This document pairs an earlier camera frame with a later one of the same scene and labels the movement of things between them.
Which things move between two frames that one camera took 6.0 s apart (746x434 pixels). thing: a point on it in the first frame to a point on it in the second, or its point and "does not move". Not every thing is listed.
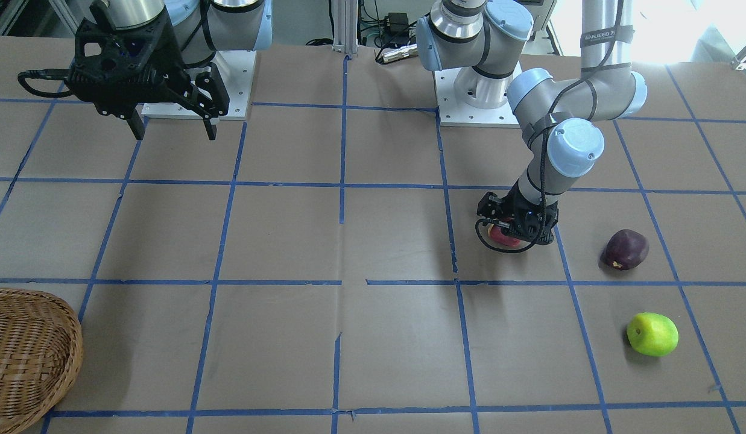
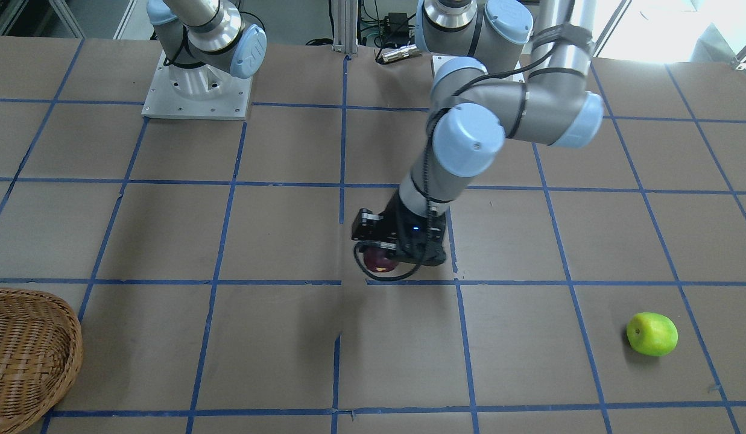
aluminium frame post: x=345 y=27 does not move
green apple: x=652 y=334 does not move
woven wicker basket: x=34 y=346 does not move
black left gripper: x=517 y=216 to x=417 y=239
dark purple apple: x=625 y=250 to x=375 y=260
